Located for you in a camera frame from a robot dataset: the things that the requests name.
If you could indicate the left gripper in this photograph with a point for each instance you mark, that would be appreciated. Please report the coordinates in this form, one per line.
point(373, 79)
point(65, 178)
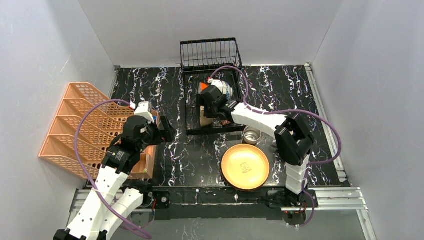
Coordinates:
point(166, 129)

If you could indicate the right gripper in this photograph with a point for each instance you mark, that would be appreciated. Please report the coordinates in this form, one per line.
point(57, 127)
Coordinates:
point(205, 108)

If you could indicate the orange glossy bowl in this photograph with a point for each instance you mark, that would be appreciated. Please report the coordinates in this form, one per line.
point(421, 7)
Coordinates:
point(202, 86)

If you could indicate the black wire dish rack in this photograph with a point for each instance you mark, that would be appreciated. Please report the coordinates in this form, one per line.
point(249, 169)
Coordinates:
point(200, 59)

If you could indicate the blue floral bowl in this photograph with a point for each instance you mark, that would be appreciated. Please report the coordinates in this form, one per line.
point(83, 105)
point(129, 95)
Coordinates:
point(228, 90)

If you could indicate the orange patterned bowl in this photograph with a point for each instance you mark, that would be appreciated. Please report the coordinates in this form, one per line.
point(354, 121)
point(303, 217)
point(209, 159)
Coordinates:
point(226, 123)

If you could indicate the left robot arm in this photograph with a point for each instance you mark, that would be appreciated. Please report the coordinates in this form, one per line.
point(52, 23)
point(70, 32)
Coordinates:
point(110, 201)

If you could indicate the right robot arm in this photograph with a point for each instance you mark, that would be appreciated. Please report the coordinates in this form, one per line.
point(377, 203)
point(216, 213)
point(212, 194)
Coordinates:
point(293, 138)

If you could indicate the stainless steel cup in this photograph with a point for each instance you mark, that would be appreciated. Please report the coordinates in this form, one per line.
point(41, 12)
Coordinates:
point(251, 136)

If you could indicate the yellow plate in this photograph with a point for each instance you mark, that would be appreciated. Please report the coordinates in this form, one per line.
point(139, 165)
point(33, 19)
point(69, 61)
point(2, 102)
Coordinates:
point(245, 167)

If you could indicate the orange file organizer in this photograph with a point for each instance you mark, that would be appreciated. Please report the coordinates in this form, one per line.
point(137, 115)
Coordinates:
point(82, 130)

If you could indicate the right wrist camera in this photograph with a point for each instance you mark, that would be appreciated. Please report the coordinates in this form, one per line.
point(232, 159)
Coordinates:
point(221, 85)

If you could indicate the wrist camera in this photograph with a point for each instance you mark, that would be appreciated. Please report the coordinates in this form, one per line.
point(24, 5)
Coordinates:
point(144, 110)
point(221, 85)

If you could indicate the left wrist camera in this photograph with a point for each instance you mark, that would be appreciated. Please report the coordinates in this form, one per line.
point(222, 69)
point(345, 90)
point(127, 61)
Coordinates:
point(144, 110)

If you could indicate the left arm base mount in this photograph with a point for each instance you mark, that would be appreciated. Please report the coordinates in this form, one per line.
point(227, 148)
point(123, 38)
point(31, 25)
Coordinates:
point(152, 198)

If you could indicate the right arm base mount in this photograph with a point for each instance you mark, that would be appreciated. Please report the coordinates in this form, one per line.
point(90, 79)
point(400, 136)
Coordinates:
point(293, 206)

